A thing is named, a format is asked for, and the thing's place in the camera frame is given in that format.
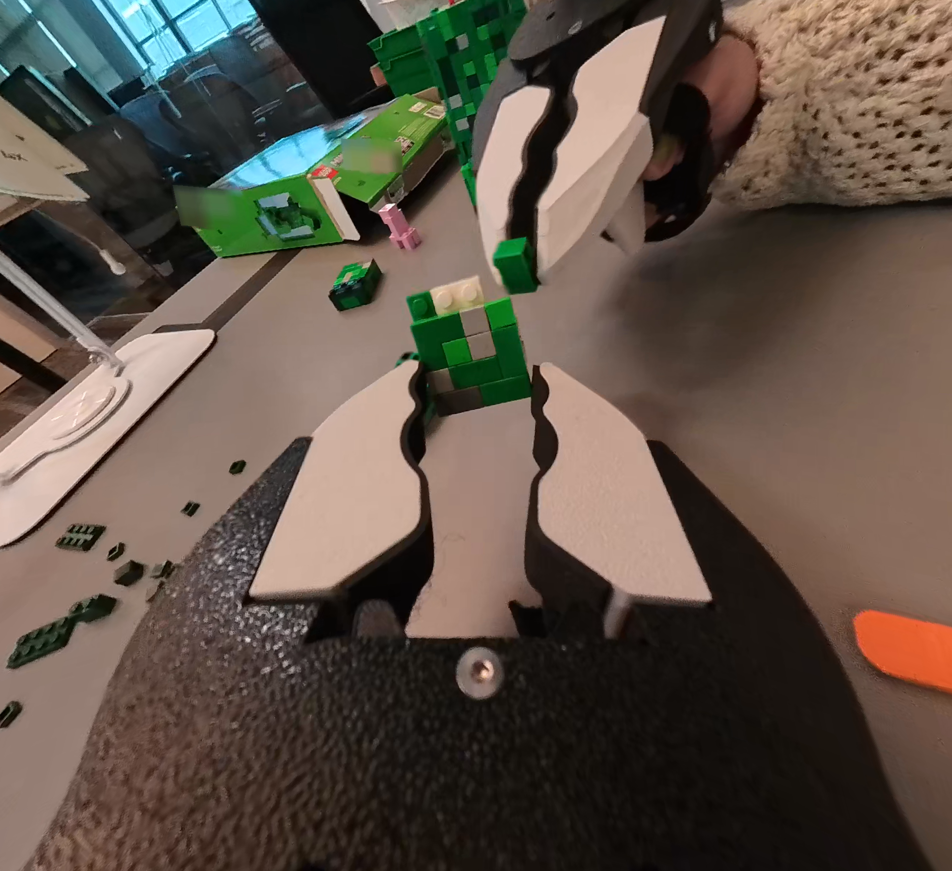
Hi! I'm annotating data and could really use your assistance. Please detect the person's right hand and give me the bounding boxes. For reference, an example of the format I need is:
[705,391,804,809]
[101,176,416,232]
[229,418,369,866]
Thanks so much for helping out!
[644,31,761,182]

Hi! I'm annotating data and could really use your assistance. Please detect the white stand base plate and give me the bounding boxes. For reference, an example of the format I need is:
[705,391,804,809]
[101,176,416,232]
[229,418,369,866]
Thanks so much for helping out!
[0,246,217,548]

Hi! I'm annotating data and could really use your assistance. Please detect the person's right forearm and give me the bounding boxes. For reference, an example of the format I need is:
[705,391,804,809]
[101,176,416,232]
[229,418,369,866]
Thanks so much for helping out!
[707,0,952,206]

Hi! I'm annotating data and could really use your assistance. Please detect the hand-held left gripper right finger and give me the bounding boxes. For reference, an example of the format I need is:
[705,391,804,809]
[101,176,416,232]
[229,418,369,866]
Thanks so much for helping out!
[524,362,713,640]

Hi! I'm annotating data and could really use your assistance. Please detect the green plastic bin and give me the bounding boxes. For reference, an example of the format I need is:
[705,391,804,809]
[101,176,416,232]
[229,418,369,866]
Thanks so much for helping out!
[368,27,440,95]

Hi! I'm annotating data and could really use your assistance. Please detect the green building set box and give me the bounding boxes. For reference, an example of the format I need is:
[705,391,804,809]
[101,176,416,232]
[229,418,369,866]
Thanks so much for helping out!
[175,94,451,258]

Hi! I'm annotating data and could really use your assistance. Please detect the orange brick separator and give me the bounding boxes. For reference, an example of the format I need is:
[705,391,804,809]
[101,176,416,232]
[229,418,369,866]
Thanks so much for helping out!
[854,609,952,694]

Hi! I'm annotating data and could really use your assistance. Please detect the small green brick assembly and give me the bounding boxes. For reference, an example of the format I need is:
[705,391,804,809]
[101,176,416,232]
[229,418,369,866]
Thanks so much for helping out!
[394,276,533,433]

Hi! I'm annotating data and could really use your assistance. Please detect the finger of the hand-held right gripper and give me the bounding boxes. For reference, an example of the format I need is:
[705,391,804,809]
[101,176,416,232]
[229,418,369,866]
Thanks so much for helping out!
[475,84,555,288]
[535,14,668,281]

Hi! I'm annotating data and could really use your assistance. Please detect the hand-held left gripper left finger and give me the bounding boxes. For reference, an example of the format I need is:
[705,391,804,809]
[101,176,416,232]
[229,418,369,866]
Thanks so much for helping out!
[247,361,435,602]

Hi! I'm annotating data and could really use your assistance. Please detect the single bright green brick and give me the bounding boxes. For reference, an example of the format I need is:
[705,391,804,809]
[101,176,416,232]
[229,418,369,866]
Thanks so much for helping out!
[492,237,540,294]

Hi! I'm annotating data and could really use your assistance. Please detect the black office chair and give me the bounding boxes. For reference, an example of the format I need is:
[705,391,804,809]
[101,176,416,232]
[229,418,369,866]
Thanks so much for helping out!
[238,0,395,117]

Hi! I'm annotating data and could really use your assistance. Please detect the scattered small green bricks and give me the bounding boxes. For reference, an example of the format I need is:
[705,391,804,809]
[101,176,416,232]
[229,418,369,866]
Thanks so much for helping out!
[0,458,246,731]

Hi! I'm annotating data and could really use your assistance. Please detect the building instruction booklet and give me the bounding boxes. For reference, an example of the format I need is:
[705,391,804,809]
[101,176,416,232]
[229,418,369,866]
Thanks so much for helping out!
[0,98,90,203]

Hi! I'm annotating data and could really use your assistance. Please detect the pink brick pig figure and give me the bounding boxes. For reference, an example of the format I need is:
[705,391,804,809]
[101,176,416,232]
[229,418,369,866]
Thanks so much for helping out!
[378,204,422,251]

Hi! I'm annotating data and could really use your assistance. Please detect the tall green blocky brick figure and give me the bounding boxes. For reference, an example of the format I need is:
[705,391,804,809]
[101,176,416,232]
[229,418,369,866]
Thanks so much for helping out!
[416,0,529,210]

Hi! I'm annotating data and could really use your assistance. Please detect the green brick cube head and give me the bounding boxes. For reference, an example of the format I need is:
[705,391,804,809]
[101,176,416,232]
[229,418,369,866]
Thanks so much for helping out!
[329,259,384,312]

